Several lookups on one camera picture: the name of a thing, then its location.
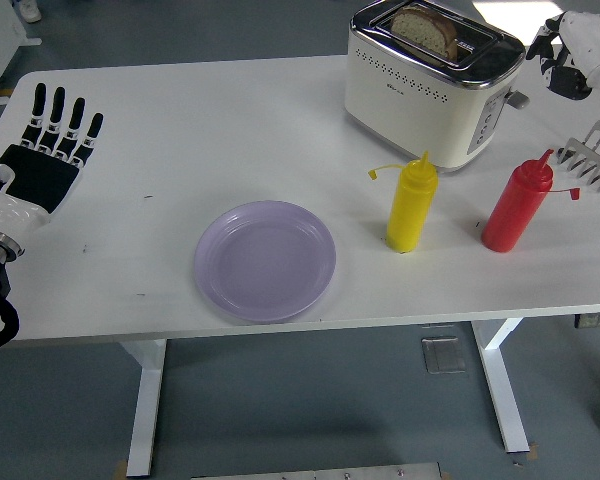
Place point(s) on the table height control panel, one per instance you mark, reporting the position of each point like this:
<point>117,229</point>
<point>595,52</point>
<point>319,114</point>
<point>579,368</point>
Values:
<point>597,320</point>

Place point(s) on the metal toast rack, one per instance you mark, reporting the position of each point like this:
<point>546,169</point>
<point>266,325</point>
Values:
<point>587,160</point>

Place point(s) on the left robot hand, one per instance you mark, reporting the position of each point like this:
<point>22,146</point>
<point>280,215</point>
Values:
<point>35,175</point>

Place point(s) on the bread slice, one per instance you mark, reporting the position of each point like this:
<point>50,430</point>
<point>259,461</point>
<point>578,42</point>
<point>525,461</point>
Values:
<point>422,30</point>

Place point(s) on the white chrome toaster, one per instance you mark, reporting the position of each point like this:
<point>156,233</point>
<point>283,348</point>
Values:
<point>405,110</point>

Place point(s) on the white equipment cabinet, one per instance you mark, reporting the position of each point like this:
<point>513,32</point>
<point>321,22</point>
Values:
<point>0,30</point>

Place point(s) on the white table leg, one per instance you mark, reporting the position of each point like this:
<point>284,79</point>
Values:
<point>502,390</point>
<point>147,400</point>

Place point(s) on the person's white shoe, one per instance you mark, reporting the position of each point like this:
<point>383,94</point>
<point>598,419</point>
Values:
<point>30,10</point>

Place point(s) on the metal floor socket cover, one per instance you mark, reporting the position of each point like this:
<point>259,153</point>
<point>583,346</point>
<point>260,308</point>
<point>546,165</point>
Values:
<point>443,355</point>

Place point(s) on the yellow squeeze bottle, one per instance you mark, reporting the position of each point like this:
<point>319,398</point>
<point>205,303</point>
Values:
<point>410,210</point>

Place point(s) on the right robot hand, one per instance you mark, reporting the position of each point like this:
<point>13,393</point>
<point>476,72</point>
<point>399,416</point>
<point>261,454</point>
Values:
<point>587,45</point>

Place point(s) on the red squeeze bottle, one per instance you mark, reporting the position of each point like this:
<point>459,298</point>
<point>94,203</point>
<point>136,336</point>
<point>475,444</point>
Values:
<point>512,215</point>

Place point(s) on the purple plate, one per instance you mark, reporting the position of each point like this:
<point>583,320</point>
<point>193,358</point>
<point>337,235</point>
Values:
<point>265,262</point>

